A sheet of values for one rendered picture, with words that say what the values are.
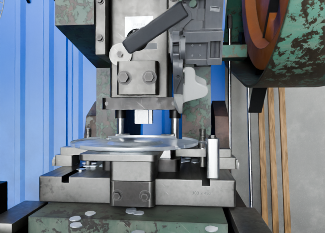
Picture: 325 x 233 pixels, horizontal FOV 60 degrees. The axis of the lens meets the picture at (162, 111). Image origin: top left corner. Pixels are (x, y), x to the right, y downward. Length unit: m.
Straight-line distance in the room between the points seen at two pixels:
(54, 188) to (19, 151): 1.52
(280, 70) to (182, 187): 0.33
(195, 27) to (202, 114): 0.52
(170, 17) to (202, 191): 0.38
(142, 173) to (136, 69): 0.24
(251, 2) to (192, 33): 0.72
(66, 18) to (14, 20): 1.63
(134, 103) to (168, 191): 0.23
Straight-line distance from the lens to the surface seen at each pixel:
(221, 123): 1.03
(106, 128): 0.99
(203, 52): 0.46
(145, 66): 0.67
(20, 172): 2.24
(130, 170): 0.62
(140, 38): 0.46
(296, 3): 0.55
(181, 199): 0.65
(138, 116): 0.76
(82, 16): 0.73
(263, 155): 1.72
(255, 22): 1.09
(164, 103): 0.70
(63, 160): 0.83
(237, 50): 0.91
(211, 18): 0.46
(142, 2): 0.75
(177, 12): 0.45
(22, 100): 2.21
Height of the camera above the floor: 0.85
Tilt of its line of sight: level
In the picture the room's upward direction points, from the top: straight up
